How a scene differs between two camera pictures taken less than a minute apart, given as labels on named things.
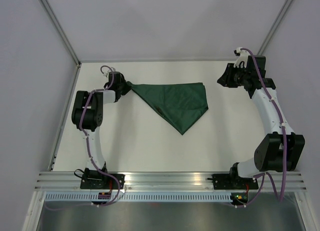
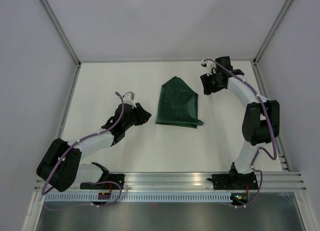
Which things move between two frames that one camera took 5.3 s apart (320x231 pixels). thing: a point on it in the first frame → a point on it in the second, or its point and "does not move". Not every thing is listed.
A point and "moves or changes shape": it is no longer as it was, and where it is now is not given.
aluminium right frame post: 289,0 does not move
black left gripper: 128,87 → 143,115
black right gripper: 225,79 → 207,88
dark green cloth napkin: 179,104 moves or changes shape
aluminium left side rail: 77,68 does not move
